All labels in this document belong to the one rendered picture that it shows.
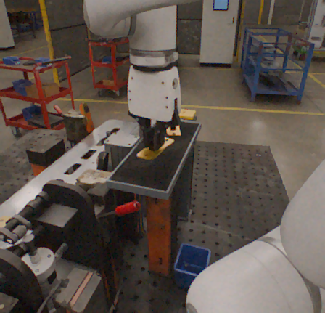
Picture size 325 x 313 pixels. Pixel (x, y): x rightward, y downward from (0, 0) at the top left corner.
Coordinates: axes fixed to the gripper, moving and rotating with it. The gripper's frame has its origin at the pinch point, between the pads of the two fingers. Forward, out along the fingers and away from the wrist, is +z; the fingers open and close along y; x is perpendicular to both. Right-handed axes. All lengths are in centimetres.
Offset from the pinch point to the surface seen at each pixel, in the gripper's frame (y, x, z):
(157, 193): -4.7, 6.8, 8.2
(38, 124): 231, -131, 99
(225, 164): 3, -83, 54
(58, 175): 38.2, -2.8, 24.3
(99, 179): 17.0, 0.5, 16.2
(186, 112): 8.3, -35.6, 8.2
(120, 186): 3.2, 8.4, 8.3
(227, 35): 169, -632, 49
